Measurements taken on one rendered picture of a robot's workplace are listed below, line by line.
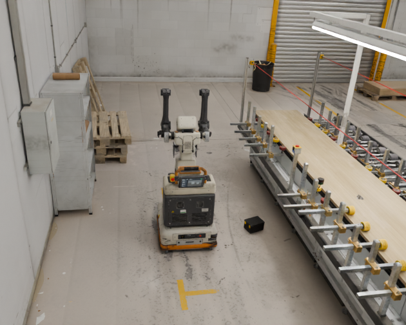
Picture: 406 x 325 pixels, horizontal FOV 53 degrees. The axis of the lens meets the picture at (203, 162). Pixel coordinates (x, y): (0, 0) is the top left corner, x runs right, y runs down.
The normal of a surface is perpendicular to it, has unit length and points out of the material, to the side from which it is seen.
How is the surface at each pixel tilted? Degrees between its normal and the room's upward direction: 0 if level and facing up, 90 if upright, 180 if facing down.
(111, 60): 90
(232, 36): 90
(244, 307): 0
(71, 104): 90
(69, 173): 90
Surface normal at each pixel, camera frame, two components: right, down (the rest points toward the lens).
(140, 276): 0.05, -0.90
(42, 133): 0.18, 0.44
